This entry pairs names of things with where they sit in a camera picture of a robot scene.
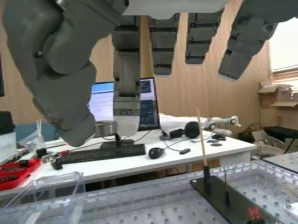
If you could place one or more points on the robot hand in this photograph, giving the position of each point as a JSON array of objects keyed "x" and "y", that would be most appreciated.
[{"x": 57, "y": 66}]

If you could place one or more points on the computer monitor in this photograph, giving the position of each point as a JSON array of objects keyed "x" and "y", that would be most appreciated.
[{"x": 147, "y": 106}]

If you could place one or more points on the black keyboard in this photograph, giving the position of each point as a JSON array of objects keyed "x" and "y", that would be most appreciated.
[{"x": 101, "y": 153}]

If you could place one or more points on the red tray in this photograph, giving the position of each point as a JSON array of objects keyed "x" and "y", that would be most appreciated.
[{"x": 14, "y": 171}]

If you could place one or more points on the black computer mouse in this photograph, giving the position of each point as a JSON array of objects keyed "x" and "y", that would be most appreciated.
[{"x": 155, "y": 153}]

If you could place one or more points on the black headphones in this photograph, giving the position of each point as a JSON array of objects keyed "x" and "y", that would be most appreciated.
[{"x": 191, "y": 130}]

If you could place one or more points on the small black oval object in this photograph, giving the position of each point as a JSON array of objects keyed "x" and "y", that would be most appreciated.
[{"x": 185, "y": 151}]

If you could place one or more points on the white desk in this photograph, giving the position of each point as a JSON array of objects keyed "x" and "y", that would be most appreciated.
[{"x": 177, "y": 160}]

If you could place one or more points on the small white jointed device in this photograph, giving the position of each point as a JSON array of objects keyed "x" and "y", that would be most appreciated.
[{"x": 219, "y": 122}]

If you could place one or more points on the clear box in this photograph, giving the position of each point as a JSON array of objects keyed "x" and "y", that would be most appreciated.
[{"x": 133, "y": 203}]

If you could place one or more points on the cardboard box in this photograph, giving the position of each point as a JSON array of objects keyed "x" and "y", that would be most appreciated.
[{"x": 277, "y": 95}]

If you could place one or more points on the black plate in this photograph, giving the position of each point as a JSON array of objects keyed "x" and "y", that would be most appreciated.
[{"x": 237, "y": 203}]

